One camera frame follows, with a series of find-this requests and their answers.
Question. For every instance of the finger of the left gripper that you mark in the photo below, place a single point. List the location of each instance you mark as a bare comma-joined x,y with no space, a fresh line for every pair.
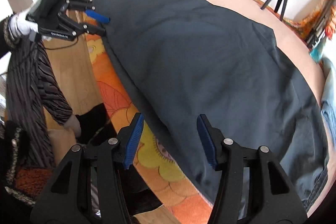
93,29
98,17

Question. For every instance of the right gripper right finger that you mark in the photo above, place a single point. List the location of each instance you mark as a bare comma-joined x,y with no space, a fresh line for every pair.
253,187

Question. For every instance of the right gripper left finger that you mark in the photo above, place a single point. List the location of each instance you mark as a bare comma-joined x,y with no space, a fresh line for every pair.
66,198

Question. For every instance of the black pants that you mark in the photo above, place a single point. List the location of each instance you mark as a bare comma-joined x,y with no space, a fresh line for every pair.
178,59

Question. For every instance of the left striped sleeve forearm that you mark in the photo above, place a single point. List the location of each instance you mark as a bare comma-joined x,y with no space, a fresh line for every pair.
31,90

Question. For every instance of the left gloved hand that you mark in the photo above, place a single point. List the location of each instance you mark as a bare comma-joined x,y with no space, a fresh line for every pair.
19,26

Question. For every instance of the folded light blue jeans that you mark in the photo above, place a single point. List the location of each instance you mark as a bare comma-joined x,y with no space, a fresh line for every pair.
328,98

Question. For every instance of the orange floral bedsheet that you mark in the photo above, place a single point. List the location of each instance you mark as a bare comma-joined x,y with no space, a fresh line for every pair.
180,199

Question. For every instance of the silver folded tripod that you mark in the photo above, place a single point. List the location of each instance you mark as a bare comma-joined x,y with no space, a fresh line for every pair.
317,31

